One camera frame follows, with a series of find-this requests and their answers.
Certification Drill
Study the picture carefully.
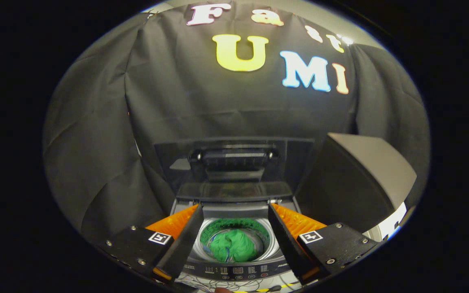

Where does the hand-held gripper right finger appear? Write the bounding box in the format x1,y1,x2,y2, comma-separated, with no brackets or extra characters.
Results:
268,203,381,285

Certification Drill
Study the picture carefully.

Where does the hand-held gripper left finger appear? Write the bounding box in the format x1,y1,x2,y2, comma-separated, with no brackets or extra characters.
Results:
98,203,204,285

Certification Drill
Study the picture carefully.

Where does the green polo shirt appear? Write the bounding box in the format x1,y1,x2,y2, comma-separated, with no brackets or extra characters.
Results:
200,219,270,263

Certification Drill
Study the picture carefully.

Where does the grey washing machine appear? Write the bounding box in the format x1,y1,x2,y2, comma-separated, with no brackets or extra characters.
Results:
169,195,300,281

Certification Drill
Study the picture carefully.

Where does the beige cabinet with dark top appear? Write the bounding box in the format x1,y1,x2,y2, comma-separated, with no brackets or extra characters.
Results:
296,132,418,241

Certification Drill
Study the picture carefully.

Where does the black backdrop cloth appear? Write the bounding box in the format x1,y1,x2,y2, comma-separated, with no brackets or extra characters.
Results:
42,2,430,245

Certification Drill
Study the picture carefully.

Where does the tangle of thin cables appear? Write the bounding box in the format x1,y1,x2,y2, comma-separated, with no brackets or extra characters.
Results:
175,273,300,293

